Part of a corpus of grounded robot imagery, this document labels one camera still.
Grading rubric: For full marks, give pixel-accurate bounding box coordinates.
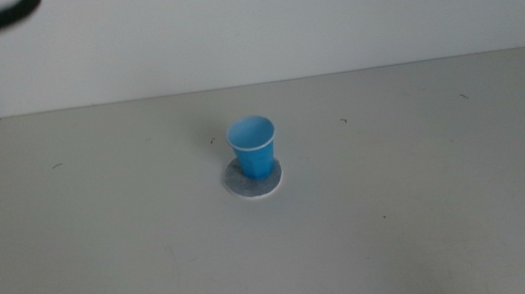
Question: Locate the blue plastic cup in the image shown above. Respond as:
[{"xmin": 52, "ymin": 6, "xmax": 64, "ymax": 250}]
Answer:
[{"xmin": 223, "ymin": 112, "xmax": 282, "ymax": 184}]

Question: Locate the round grey cup mat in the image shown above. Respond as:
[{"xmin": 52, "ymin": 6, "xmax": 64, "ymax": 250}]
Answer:
[{"xmin": 220, "ymin": 151, "xmax": 287, "ymax": 203}]

